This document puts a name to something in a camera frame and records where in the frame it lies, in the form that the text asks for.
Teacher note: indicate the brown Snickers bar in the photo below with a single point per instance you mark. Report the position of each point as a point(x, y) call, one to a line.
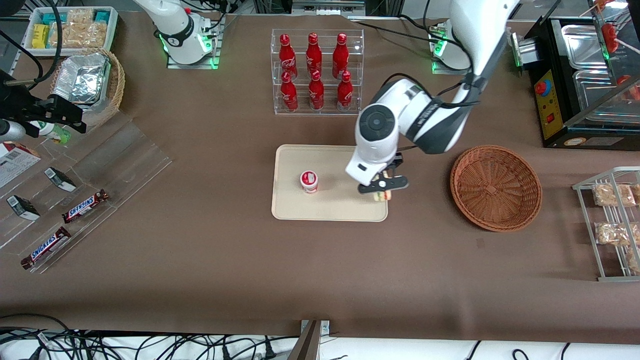
point(46, 248)
point(85, 206)

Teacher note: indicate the green white small bottle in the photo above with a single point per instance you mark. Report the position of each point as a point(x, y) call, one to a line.
point(55, 134)

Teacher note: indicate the triangular sandwich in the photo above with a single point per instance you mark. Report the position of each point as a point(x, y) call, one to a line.
point(382, 196)

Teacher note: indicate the red cola bottle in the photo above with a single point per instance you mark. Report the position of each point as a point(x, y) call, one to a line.
point(286, 57)
point(316, 94)
point(289, 95)
point(340, 56)
point(313, 55)
point(344, 94)

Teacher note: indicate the beige plastic tray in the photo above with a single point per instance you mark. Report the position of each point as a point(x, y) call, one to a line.
point(300, 160)

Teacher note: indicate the black food warmer appliance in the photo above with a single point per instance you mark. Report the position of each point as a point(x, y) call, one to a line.
point(540, 115)

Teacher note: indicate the yellow snack packet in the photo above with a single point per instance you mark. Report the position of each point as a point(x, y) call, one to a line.
point(41, 36)

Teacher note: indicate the white plastic bin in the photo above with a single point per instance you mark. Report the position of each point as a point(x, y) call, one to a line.
point(112, 30)

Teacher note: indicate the silver metal block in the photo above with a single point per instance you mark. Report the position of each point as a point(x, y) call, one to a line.
point(524, 52)

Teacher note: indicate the clear acrylic stepped display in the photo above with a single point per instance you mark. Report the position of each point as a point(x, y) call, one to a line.
point(125, 160)

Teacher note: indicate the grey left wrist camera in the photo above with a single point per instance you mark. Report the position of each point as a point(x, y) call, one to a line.
point(370, 188)

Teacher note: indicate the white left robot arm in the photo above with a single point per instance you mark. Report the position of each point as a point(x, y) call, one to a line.
point(480, 30)

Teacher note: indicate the red white carton box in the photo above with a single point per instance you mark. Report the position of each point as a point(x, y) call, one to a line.
point(15, 162)

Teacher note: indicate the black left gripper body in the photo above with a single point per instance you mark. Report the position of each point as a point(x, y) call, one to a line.
point(397, 161)

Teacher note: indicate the clear acrylic bottle rack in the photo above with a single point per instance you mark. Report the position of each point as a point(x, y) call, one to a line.
point(327, 107)

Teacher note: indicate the clear bag of fried snacks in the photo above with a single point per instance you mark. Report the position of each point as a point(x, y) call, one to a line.
point(634, 260)
point(614, 195)
point(612, 234)

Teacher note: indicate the brown round wicker basket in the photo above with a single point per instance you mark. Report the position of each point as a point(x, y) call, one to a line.
point(495, 190)

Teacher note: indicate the tan wicker basket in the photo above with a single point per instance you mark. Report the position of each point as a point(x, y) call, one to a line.
point(117, 85)

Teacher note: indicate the dark metal post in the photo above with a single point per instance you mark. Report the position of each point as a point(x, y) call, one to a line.
point(307, 345)

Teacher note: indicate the teal snack packet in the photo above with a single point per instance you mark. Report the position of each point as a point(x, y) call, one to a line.
point(52, 18)
point(102, 16)

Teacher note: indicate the brown table cover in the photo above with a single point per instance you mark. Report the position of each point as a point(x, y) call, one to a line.
point(200, 280)

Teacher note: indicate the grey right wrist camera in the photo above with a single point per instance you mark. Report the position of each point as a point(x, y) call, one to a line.
point(10, 131)

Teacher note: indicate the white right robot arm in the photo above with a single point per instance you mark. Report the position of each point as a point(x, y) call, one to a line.
point(182, 32)

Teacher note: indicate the small black white box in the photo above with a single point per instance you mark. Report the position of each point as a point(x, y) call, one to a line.
point(60, 179)
point(23, 208)

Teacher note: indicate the silver foil container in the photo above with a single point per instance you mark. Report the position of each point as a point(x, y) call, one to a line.
point(82, 77)

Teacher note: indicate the red skewered sausage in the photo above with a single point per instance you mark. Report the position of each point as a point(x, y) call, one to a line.
point(630, 87)
point(610, 35)

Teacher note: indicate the clear bag of crackers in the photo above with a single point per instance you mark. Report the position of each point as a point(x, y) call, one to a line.
point(80, 32)

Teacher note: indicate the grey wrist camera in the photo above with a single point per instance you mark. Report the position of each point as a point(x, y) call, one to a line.
point(370, 188)
point(10, 131)

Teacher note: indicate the black mount bracket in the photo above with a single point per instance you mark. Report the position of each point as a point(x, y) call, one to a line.
point(12, 92)

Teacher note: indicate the steel warmer pan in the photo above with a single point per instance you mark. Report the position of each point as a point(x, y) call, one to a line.
point(592, 97)
point(582, 47)

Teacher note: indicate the aluminium arm base plate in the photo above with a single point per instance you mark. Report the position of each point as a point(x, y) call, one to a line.
point(440, 67)
point(212, 55)

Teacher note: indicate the red white yogurt cup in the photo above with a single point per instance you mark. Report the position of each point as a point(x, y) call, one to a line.
point(309, 181)

